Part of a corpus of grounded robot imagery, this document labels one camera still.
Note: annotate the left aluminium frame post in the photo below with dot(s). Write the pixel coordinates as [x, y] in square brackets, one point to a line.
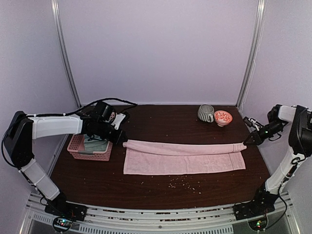
[64, 54]

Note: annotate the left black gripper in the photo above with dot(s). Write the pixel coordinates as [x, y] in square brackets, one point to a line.
[116, 140]

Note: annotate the pink towel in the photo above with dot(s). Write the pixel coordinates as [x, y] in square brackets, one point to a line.
[160, 159]

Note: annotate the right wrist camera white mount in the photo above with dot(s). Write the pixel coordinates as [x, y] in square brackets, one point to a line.
[252, 123]

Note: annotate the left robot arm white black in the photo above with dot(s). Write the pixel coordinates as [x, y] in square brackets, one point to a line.
[101, 123]

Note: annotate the pink plastic basket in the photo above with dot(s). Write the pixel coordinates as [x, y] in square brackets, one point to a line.
[77, 149]

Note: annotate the right aluminium frame post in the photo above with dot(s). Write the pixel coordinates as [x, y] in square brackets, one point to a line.
[257, 32]

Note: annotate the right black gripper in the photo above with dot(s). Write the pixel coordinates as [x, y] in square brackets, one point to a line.
[257, 137]

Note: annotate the front aluminium rail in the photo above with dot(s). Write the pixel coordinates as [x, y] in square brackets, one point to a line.
[205, 220]

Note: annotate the red patterned bowl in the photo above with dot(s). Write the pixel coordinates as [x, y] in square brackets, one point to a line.
[222, 118]

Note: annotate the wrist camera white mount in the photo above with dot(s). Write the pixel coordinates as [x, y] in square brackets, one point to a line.
[252, 123]
[120, 119]

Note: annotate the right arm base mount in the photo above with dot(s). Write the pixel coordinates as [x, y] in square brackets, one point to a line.
[253, 213]

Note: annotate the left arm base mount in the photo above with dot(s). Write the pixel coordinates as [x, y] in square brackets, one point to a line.
[63, 221]

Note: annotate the green panda towel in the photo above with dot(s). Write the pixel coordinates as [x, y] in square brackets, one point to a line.
[94, 144]

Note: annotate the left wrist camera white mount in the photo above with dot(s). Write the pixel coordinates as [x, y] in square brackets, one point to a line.
[120, 119]

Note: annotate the aluminium frame post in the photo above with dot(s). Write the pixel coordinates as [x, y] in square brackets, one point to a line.
[64, 54]
[257, 32]

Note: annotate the striped grey mug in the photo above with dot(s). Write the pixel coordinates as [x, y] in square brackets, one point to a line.
[206, 113]

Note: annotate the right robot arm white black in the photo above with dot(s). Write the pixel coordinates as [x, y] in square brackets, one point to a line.
[299, 145]

